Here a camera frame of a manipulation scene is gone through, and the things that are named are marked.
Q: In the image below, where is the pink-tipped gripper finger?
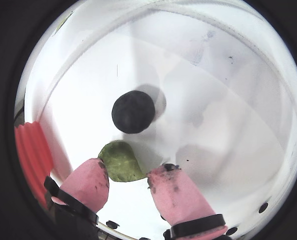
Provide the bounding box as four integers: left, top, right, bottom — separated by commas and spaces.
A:
147, 164, 228, 240
43, 157, 111, 240

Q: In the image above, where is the large dark blueberry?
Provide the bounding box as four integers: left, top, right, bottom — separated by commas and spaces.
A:
111, 90, 156, 135

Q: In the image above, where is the red collapsible silicone cup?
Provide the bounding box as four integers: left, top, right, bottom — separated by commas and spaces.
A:
14, 121, 55, 211

